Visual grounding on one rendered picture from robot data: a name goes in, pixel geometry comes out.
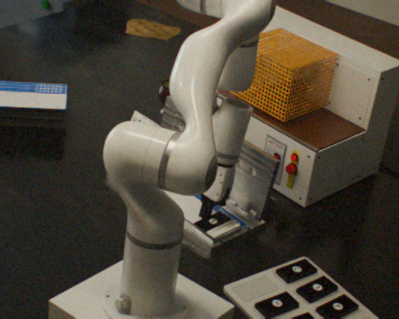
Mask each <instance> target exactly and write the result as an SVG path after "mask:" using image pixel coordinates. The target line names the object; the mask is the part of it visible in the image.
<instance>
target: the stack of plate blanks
mask: <svg viewBox="0 0 399 319"><path fill-rule="evenodd" d="M0 84H18V85H32V86H47V87H66V88H67V85H63V84H35V83H21V82H6V81H0ZM66 106H67V101H65V109H38V108H22V107H7V106H0V125H10V126H27V127H44V128H65V117H66Z"/></svg>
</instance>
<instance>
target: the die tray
mask: <svg viewBox="0 0 399 319"><path fill-rule="evenodd" d="M304 258H306V257H301V258H297V259H295V260H293V261H291V262H288V263H286V264H281V265H280V266H277V267H275V268H270V269H269V270H265V271H264V272H261V273H256V274H255V275H252V276H250V277H247V278H244V279H241V280H239V281H236V282H234V283H229V284H228V285H225V286H224V294H226V295H227V296H228V297H229V298H230V299H231V300H232V301H233V302H234V304H235V305H237V306H238V307H239V309H240V310H242V311H244V312H245V314H246V315H247V316H249V317H250V319H266V318H265V317H263V316H262V315H261V313H260V312H259V311H257V310H256V309H255V303H256V302H259V301H261V300H265V299H267V298H270V297H272V296H274V295H279V294H281V293H282V292H285V291H287V292H288V293H289V294H291V296H292V297H294V298H295V300H297V301H298V302H299V307H297V308H294V309H292V310H291V311H286V312H284V313H282V314H279V315H277V316H276V317H271V318H269V319H288V318H291V317H296V316H297V315H300V314H303V313H306V312H309V313H310V314H311V315H312V316H313V317H314V318H315V319H324V318H323V317H322V316H321V315H319V314H318V313H317V312H315V309H316V308H317V307H318V306H320V305H323V304H324V303H325V302H329V301H330V300H332V299H334V298H336V297H339V296H340V295H343V294H345V295H346V296H348V297H349V298H351V299H352V300H353V301H355V303H357V304H358V305H359V308H358V310H355V311H353V312H352V313H350V314H347V315H345V316H343V317H342V318H340V319H379V318H378V317H376V316H375V315H374V314H373V313H372V312H371V311H369V310H368V309H367V308H366V307H365V306H364V305H362V304H361V303H360V302H358V301H357V300H356V298H354V297H353V296H352V295H351V294H350V293H348V292H347V291H346V290H345V289H344V288H343V287H342V286H339V284H338V283H336V282H335V281H334V280H333V279H332V278H330V277H329V275H327V274H326V273H325V272H324V271H322V270H321V269H320V268H319V267H317V265H316V264H313V263H312V261H311V260H309V259H308V258H306V260H307V261H309V262H310V263H311V264H312V265H314V266H315V267H316V268H317V273H315V274H313V275H310V276H307V277H305V278H302V279H301V280H297V281H294V282H292V283H290V284H286V282H285V281H284V280H282V279H281V278H280V277H279V276H278V275H277V274H276V273H275V270H276V269H277V268H281V267H284V266H286V265H288V264H293V263H296V262H297V261H300V260H302V259H304ZM323 275H325V276H326V277H327V278H328V279H329V280H331V281H333V282H334V283H335V284H336V285H337V286H338V289H337V290H336V291H335V292H332V293H330V294H328V295H326V296H325V297H324V296H323V297H322V298H320V299H319V300H317V301H315V302H312V303H308V302H307V301H306V300H305V299H304V298H302V296H301V295H298V294H297V293H296V289H297V288H299V287H300V286H302V285H305V284H307V283H309V282H311V281H313V280H316V279H318V278H319V277H321V276H323Z"/></svg>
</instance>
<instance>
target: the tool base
mask: <svg viewBox="0 0 399 319"><path fill-rule="evenodd" d="M223 208H224V209H226V210H228V211H229V212H231V213H232V214H234V216H237V217H238V218H239V219H241V220H242V221H243V222H245V223H247V226H243V227H242V231H240V232H237V233H235V234H234V235H231V236H230V237H226V238H225V239H223V240H221V241H220V242H216V243H213V242H210V241H209V240H208V239H206V238H205V237H204V236H203V235H201V234H199V232H196V231H195V230H194V229H193V228H192V227H191V226H188V225H187V224H186V223H184V236H185V237H188V238H189V239H190V240H191V241H193V242H194V243H195V244H196V245H198V247H201V248H203V249H204V250H205V251H206V252H208V253H209V254H213V253H214V252H217V251H219V250H220V249H222V248H224V247H228V246H229V245H231V244H233V243H234V242H238V241H239V240H241V239H243V238H245V237H248V236H250V235H251V234H253V233H254V232H258V231H259V230H261V229H263V228H264V226H265V222H264V220H262V219H259V217H257V216H255V214H256V212H254V211H253V210H250V211H248V210H246V209H245V208H244V207H241V206H239V205H238V204H236V207H234V206H233V205H232V204H231V203H229V201H227V202H226V206H225V207H223ZM248 227H250V228H251V229H248ZM221 242H223V243H221Z"/></svg>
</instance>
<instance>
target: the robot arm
mask: <svg viewBox="0 0 399 319"><path fill-rule="evenodd" d="M176 1H177V2H178V3H179V4H180V5H181V6H182V7H183V8H186V9H188V10H190V11H193V12H195V13H199V14H206V15H209V16H212V17H218V18H220V19H221V20H220V21H219V22H217V23H216V24H213V25H211V26H209V27H207V28H205V29H203V30H199V31H198V32H195V33H194V34H192V35H190V36H189V37H188V39H187V40H185V41H184V43H183V45H182V46H181V48H180V50H179V54H178V56H177V58H176V61H175V63H174V66H173V71H172V73H171V76H170V79H169V93H170V96H171V98H172V101H173V102H174V105H175V107H176V108H177V109H178V110H179V112H180V113H181V114H182V116H183V117H184V119H185V123H186V127H185V130H184V132H175V131H171V130H169V129H165V128H161V127H157V126H153V125H149V124H146V123H143V122H123V123H121V124H118V125H117V126H116V127H114V128H113V129H112V131H111V132H110V133H109V134H108V137H107V139H106V140H105V144H104V147H103V161H104V166H105V167H106V171H107V172H108V176H109V178H110V180H111V181H112V184H113V185H114V187H115V188H116V190H117V192H118V193H119V195H120V197H122V199H123V202H124V203H125V205H126V207H127V209H128V222H127V231H126V237H125V249H124V256H123V262H122V279H121V280H119V281H117V282H116V283H114V284H112V285H111V286H110V287H109V288H108V289H107V290H106V291H105V294H104V296H103V309H104V312H105V313H106V315H107V316H108V318H109V319H186V317H187V316H188V307H189V304H188V298H187V296H186V295H185V294H184V293H183V291H182V290H181V289H179V288H178V287H177V286H176V283H177V278H178V272H179V259H180V254H181V249H182V240H183V235H184V222H185V217H184V212H183V210H182V208H181V207H179V205H178V204H177V203H176V202H175V201H174V200H173V199H172V198H171V197H169V195H168V194H167V193H166V192H165V191H171V192H173V193H175V194H180V195H183V196H187V197H194V196H198V195H200V196H201V202H202V205H201V209H200V212H199V216H200V217H201V218H202V219H204V218H205V217H209V216H211V214H212V211H213V209H214V207H215V206H217V205H218V206H219V207H225V206H226V200H228V199H229V196H230V193H231V191H232V188H233V183H234V176H235V170H236V167H235V166H234V165H235V164H236V163H237V162H238V159H239V153H240V151H241V148H242V145H243V142H244V137H245V133H246V132H247V129H248V126H249V121H250V118H251V116H252V113H253V108H252V107H251V106H250V105H249V104H248V103H246V102H243V101H241V100H238V99H232V98H226V99H223V100H222V102H221V104H220V106H218V104H217V96H218V93H219V90H227V91H231V92H244V91H247V90H248V89H249V88H250V86H251V85H252V82H253V80H254V73H255V64H256V59H257V54H258V46H259V40H260V33H261V32H262V31H263V30H265V28H266V27H267V26H268V24H270V22H271V20H272V18H273V17H274V15H275V11H276V2H277V0H176Z"/></svg>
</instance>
